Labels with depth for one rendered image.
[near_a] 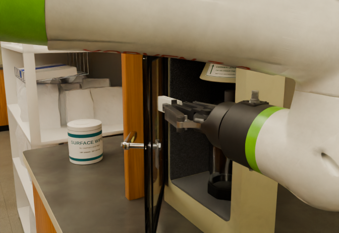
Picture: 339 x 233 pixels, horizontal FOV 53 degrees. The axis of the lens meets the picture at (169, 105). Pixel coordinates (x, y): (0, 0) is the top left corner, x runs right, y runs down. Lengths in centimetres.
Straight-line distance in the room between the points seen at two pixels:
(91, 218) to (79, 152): 41
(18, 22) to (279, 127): 29
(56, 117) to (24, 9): 165
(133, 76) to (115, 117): 102
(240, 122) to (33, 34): 27
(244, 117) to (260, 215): 39
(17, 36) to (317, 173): 31
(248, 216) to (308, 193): 40
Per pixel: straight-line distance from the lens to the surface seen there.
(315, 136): 37
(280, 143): 40
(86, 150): 131
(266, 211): 81
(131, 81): 94
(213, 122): 50
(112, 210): 100
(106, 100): 192
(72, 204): 105
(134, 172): 101
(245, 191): 74
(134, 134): 74
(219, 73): 77
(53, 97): 191
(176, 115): 54
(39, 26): 30
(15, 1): 30
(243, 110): 46
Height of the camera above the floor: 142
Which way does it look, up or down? 12 degrees down
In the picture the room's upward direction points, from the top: straight up
